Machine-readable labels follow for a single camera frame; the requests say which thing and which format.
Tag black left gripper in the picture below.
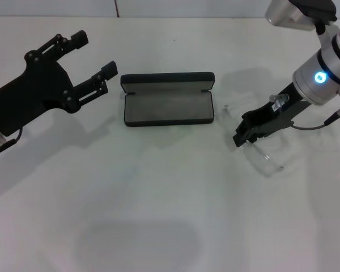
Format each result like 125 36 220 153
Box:
0 29 118 137

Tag black glasses case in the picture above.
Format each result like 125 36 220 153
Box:
120 71 215 128

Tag clear plastic glasses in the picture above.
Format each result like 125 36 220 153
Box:
220 96 286 178

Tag gray arm cable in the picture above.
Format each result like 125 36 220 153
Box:
0 127 24 159
291 89 340 130

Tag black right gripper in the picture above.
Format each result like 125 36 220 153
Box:
232 82 310 148

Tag gray left arm cable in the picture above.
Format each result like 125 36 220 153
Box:
0 127 24 159

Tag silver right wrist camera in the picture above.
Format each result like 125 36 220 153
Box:
265 0 338 33

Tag gray right arm cable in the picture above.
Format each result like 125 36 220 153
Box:
291 89 340 130

